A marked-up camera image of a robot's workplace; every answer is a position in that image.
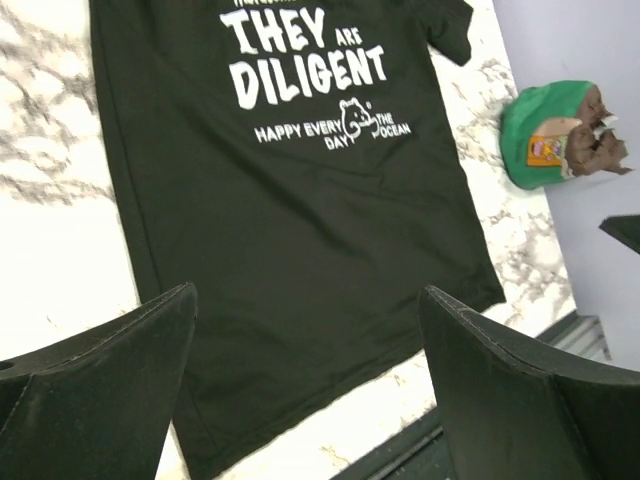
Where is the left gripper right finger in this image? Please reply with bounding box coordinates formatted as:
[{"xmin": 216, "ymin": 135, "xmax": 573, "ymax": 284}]
[{"xmin": 419, "ymin": 286, "xmax": 639, "ymax": 480}]

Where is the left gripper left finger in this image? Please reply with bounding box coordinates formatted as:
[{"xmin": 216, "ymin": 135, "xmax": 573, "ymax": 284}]
[{"xmin": 1, "ymin": 283, "xmax": 197, "ymax": 479}]

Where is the black printed t-shirt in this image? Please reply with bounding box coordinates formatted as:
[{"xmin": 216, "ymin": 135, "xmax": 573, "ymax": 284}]
[{"xmin": 89, "ymin": 1, "xmax": 505, "ymax": 479}]

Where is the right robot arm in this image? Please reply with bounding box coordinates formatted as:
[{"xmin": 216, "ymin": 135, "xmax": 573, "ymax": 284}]
[{"xmin": 599, "ymin": 214, "xmax": 640, "ymax": 254}]

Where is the aluminium frame rail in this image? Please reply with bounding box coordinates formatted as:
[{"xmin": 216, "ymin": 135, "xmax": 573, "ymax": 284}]
[{"xmin": 537, "ymin": 311, "xmax": 612, "ymax": 363}]

